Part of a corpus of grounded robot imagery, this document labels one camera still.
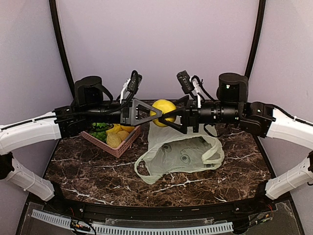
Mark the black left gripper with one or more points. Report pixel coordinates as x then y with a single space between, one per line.
148 107

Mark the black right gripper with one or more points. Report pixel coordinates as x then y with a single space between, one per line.
191 112

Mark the large yellow fruit from bag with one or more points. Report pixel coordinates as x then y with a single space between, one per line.
165 106

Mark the light green plastic bag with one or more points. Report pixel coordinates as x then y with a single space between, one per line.
171 151

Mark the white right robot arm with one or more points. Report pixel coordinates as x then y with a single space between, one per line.
256 118

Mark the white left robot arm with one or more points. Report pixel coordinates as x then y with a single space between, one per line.
92 103

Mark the yellow toy lemon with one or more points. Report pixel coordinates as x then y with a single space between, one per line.
129 129

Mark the yellow toy bananas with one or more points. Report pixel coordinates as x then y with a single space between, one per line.
114 130

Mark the green toy vegetable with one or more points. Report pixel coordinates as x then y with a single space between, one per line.
98 130

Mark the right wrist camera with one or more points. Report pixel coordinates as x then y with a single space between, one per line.
190 86

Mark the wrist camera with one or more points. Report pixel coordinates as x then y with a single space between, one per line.
190 86
130 87

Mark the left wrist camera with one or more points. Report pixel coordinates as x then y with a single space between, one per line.
130 87

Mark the black front rail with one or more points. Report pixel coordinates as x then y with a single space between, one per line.
238 211

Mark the white slotted cable duct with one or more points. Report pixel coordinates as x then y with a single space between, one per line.
122 228

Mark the right black frame post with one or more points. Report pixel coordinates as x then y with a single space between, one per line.
256 37

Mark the black frame post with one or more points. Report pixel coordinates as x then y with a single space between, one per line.
61 45
256 37

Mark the left black frame post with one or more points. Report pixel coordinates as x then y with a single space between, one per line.
61 45

